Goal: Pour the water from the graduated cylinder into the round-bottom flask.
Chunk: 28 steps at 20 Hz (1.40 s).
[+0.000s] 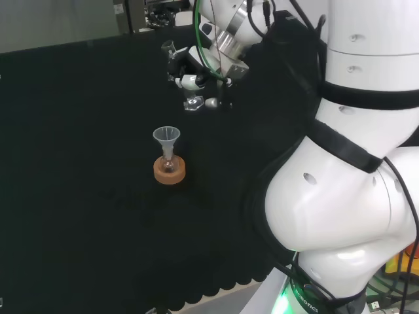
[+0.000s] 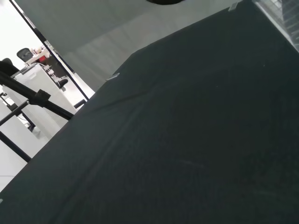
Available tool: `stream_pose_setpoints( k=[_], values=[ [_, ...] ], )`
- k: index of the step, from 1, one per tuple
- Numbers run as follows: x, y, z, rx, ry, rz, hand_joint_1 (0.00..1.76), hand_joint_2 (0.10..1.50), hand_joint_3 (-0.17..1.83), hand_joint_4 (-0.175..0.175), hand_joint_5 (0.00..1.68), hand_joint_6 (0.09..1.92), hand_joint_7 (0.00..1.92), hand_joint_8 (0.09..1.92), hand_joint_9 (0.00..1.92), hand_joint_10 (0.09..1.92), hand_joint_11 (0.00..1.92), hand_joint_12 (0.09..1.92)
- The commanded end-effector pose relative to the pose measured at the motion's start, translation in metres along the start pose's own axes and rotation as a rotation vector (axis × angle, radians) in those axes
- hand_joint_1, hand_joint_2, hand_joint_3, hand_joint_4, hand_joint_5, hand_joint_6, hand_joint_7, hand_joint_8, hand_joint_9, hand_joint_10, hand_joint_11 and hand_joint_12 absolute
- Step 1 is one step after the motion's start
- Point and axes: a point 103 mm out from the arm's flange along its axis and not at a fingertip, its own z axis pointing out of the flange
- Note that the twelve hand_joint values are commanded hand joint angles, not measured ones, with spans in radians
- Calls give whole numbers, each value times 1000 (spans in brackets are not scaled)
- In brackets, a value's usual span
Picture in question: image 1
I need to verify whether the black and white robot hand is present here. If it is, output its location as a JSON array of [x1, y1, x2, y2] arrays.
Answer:
[[166, 44, 251, 111]]

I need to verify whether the clear round-bottom flask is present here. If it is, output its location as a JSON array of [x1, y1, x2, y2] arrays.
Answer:
[[160, 150, 179, 175]]

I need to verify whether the clear plastic funnel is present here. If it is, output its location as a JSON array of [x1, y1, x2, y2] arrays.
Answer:
[[152, 127, 181, 160]]

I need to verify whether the black bench cloth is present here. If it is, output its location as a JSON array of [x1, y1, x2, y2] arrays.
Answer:
[[0, 24, 323, 311]]

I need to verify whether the yellow stop button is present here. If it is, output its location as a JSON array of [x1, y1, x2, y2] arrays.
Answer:
[[384, 243, 419, 279]]

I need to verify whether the green cable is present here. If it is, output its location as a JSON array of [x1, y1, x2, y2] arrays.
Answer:
[[192, 0, 229, 82]]

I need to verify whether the brown cork ring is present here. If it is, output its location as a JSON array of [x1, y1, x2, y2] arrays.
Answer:
[[153, 156, 187, 184]]

